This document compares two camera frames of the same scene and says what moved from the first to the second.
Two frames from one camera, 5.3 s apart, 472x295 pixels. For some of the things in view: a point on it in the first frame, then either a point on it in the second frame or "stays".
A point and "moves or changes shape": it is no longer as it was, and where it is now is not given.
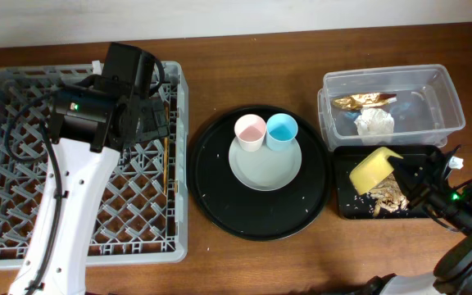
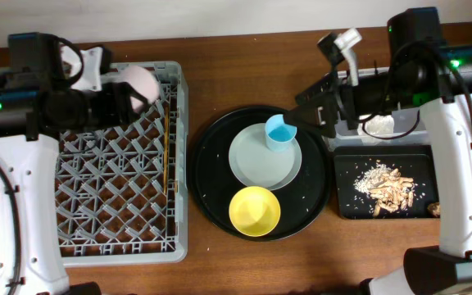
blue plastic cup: x=281 y=130 stays
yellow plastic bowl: x=372 y=170 to x=254 y=211
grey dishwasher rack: x=143 y=214 stays
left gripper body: x=154 y=119 to x=118 y=102
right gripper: x=417 y=185 to x=332 y=107
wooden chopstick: x=165 y=163 stays
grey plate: x=265 y=170 stays
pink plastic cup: x=250 y=129 moves or changes shape
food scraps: x=389 y=196 stays
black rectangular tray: x=349 y=203 stays
